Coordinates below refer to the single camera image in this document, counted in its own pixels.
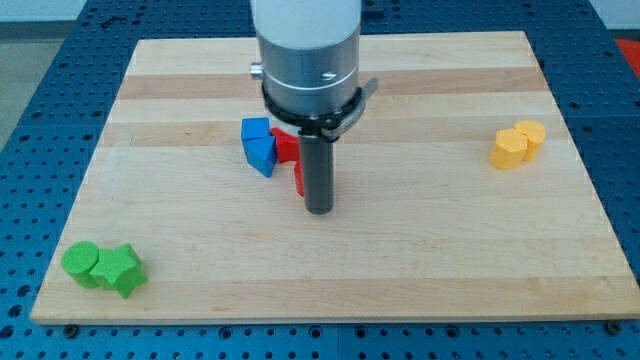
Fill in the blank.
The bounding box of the red circle block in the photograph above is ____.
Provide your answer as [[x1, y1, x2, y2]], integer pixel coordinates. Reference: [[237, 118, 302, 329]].
[[294, 161, 304, 197]]

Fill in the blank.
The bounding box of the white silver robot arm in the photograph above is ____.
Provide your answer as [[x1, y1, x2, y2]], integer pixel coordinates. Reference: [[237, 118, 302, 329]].
[[250, 0, 362, 116]]

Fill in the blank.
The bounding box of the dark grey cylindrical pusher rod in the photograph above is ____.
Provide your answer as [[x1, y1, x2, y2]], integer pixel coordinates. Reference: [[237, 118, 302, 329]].
[[299, 135, 334, 215]]

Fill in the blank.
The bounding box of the red star block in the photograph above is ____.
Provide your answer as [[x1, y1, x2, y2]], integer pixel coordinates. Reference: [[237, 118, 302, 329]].
[[270, 127, 300, 163]]

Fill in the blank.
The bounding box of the blue triangle block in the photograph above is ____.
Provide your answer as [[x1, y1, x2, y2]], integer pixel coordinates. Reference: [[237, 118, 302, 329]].
[[243, 136, 277, 178]]

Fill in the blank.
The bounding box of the blue cube block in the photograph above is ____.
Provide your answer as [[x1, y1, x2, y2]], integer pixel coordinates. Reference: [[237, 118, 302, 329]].
[[241, 117, 270, 142]]

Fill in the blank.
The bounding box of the wooden board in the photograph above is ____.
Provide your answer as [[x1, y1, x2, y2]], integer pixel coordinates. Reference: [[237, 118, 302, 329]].
[[31, 31, 639, 325]]

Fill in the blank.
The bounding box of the yellow hexagon block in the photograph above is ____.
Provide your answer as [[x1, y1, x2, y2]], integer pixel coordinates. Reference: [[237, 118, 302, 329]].
[[489, 128, 527, 170]]

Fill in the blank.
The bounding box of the green star block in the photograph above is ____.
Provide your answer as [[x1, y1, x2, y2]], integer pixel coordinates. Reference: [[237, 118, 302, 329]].
[[89, 243, 148, 298]]

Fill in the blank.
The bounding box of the yellow cylinder block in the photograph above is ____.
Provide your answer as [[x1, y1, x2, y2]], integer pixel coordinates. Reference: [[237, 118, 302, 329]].
[[514, 120, 546, 161]]

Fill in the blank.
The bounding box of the green cylinder block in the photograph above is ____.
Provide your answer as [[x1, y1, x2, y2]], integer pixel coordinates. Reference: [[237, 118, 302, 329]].
[[61, 241, 99, 289]]

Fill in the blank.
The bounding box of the blue perforated table plate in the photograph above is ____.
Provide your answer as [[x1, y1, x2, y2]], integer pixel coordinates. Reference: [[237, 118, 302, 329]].
[[1, 1, 639, 359]]

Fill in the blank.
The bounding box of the black clamp ring with lever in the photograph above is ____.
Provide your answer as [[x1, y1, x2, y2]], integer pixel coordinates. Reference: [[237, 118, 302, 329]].
[[260, 77, 379, 143]]

